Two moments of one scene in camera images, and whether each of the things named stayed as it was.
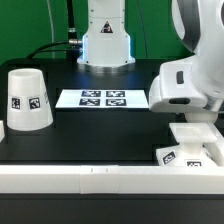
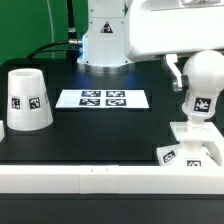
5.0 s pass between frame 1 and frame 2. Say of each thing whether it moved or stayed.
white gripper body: moved
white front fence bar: stayed
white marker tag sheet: stayed
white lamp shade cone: stayed
